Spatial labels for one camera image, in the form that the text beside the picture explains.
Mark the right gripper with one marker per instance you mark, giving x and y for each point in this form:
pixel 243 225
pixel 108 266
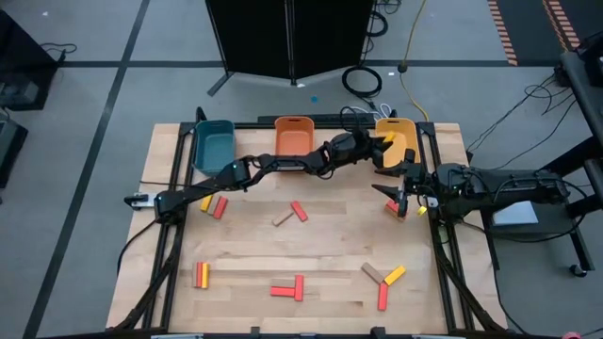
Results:
pixel 413 181

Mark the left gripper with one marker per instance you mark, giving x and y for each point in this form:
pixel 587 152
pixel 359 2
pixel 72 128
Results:
pixel 351 148

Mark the yellow wooden block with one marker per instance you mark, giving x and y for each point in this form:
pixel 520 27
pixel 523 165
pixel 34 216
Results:
pixel 389 137
pixel 206 276
pixel 206 203
pixel 395 275

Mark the natural wooden block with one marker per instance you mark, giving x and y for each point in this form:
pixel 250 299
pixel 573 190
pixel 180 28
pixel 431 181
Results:
pixel 372 273
pixel 282 218
pixel 213 205

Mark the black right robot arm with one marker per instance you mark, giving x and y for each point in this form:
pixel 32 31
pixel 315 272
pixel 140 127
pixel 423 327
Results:
pixel 494 188

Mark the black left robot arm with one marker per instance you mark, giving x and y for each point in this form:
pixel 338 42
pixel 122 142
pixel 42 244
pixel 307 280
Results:
pixel 278 163

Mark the yellow plastic bin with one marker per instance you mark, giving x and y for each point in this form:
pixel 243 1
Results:
pixel 407 136

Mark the black power strip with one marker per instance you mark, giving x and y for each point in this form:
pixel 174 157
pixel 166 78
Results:
pixel 325 119

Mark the orange plastic bin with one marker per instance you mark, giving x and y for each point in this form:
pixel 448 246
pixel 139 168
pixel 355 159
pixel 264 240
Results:
pixel 294 136

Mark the grey sheet on cart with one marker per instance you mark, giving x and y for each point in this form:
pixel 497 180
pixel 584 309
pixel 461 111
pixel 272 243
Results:
pixel 518 215

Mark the black folding partition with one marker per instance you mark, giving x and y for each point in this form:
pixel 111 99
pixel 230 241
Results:
pixel 254 37

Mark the teal plastic bin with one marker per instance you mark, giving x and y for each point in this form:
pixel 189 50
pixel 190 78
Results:
pixel 214 146

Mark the black equipment cart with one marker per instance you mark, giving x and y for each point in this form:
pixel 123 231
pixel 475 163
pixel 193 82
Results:
pixel 556 228

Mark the black mat with striped edges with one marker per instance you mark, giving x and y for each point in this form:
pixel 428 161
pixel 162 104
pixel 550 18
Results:
pixel 527 23

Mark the black side table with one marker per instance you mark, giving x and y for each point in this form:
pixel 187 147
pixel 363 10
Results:
pixel 581 89

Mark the red round object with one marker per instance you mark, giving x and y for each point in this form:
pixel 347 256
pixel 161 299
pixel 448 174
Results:
pixel 572 335

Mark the black rolling desk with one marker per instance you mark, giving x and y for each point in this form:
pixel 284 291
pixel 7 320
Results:
pixel 21 56

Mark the dark box on floor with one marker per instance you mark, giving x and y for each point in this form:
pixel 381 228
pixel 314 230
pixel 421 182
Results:
pixel 9 150

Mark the silver arm base bracket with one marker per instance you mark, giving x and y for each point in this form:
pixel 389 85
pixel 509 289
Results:
pixel 433 202
pixel 143 201

